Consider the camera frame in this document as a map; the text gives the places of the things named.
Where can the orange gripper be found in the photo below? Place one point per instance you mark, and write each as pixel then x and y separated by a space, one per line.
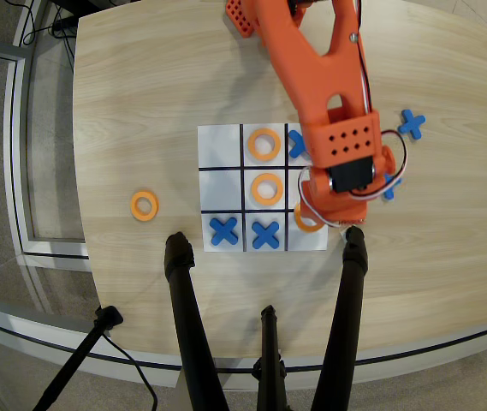
pixel 341 215

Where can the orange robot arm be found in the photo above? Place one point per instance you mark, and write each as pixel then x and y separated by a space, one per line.
pixel 311 64

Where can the small white tape piece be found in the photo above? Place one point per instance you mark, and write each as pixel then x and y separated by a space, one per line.
pixel 342 234

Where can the blue foam cross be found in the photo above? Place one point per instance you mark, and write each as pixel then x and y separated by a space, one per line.
pixel 224 231
pixel 412 124
pixel 265 235
pixel 296 143
pixel 393 186

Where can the black tripod leg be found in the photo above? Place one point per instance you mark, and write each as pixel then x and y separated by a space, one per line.
pixel 271 355
pixel 346 308
pixel 185 308

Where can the white tic-tac-toe paper board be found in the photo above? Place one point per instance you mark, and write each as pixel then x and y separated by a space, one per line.
pixel 221 188

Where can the thin black stand leg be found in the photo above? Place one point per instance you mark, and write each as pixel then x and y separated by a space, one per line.
pixel 80 355

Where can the grey metal floor frame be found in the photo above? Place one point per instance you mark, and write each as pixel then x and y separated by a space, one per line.
pixel 16 150

